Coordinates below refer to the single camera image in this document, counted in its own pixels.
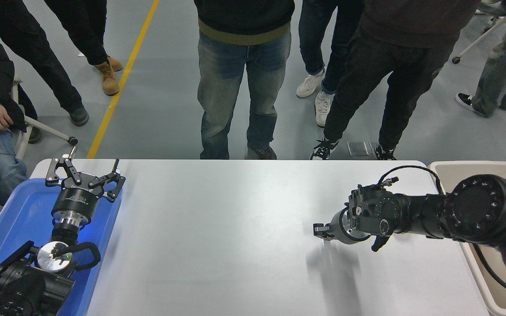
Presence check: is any white wheeled chair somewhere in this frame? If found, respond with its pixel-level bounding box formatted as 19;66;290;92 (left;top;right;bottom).
452;0;506;65

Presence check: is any blue plastic tray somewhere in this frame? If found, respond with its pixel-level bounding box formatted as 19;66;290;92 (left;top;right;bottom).
0;178;124;316

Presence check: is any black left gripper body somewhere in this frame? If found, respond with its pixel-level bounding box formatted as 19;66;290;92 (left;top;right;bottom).
51;175;104;219

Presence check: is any large pale plastic bin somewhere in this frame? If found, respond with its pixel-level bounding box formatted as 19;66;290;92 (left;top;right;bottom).
428;161;506;316

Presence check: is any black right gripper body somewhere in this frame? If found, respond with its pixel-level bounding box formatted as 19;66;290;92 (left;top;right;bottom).
328;207;371;245

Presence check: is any grey white office chair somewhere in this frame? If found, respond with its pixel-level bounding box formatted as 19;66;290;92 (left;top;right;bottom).
11;75;79;161

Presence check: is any metal floor socket cover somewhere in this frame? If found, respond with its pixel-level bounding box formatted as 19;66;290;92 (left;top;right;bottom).
347;140;370;157

